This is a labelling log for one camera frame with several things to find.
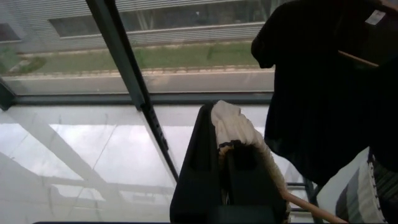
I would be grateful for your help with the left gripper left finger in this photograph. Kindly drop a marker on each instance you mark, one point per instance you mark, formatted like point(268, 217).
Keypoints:
point(199, 174)

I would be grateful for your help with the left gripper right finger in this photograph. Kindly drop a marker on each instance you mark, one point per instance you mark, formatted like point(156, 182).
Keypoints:
point(252, 189)

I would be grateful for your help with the cream printed garment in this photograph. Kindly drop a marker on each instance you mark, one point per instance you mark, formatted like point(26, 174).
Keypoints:
point(233, 127)

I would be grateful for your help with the black short-sleeved shirt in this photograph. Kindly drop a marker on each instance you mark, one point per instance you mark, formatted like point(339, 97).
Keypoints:
point(311, 109)

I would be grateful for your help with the black clothes rack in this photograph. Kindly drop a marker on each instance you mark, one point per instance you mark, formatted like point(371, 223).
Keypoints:
point(158, 137)

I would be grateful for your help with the white laundry basket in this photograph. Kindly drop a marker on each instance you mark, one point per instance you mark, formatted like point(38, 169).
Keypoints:
point(360, 196)

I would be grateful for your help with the window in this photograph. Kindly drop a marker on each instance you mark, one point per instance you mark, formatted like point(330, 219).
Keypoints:
point(118, 46)

